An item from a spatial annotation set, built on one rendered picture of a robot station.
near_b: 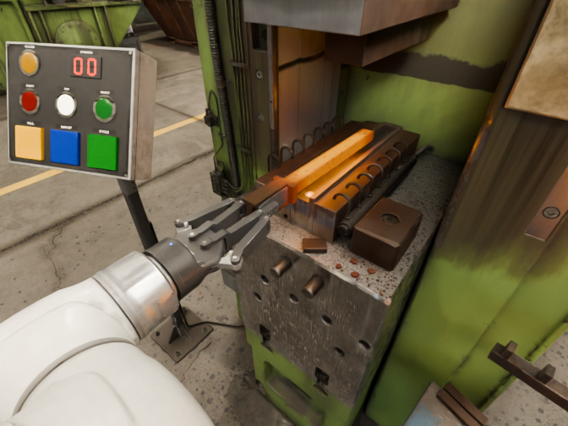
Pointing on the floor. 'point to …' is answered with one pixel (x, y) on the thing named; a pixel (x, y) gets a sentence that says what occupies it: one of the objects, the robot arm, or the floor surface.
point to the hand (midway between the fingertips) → (268, 200)
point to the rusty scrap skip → (174, 19)
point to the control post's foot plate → (168, 340)
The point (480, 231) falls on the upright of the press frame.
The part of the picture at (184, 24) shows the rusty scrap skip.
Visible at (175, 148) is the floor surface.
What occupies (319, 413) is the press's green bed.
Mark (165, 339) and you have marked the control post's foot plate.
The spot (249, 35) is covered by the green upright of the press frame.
